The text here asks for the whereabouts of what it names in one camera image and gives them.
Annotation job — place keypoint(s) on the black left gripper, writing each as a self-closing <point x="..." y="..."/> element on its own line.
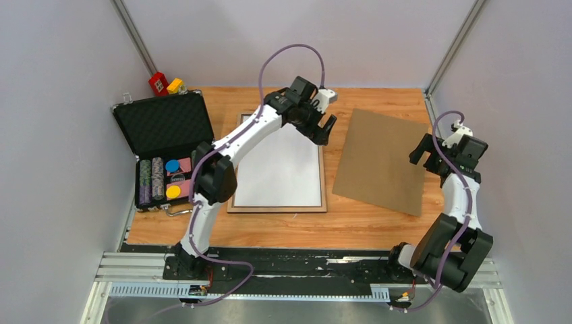
<point x="316" y="133"/>

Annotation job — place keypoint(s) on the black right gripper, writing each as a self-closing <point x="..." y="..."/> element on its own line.
<point x="427" y="144"/>

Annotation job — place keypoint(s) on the sunflower photo print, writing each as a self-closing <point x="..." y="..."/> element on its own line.
<point x="286" y="174"/>

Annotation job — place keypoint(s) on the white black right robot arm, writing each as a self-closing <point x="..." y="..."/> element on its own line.
<point x="455" y="246"/>

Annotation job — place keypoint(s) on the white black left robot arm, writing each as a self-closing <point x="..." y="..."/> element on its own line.
<point x="214" y="180"/>

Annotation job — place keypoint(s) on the brown cardboard backing board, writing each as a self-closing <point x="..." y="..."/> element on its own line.
<point x="374" y="167"/>

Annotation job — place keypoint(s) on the pink card deck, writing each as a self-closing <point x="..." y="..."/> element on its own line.
<point x="182" y="177"/>

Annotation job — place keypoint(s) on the blue round chip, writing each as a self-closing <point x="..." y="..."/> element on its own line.
<point x="172" y="166"/>

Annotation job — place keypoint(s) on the yellow toy block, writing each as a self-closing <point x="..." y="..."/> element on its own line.
<point x="176" y="86"/>

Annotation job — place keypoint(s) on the black poker chip case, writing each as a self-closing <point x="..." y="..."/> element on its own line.
<point x="169" y="127"/>

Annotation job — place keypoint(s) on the yellow round chip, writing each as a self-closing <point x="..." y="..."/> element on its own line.
<point x="173" y="192"/>

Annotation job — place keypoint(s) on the grey pink chip stack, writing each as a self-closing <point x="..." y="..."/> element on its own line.
<point x="157" y="178"/>

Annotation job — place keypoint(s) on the red toy house block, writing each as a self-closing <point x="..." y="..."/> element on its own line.
<point x="159" y="84"/>

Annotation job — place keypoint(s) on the green purple chip stack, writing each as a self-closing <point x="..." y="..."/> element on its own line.
<point x="145" y="172"/>

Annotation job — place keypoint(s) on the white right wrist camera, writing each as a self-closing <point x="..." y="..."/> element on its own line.
<point x="459" y="130"/>

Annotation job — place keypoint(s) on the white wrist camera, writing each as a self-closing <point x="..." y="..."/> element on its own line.
<point x="325" y="97"/>
<point x="459" y="130"/>

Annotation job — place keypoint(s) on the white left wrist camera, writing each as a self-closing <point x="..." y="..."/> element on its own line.
<point x="325" y="97"/>

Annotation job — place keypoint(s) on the wooden picture frame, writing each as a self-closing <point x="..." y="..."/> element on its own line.
<point x="277" y="209"/>

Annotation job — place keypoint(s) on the aluminium rail frame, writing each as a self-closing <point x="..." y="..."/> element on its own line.
<point x="128" y="287"/>

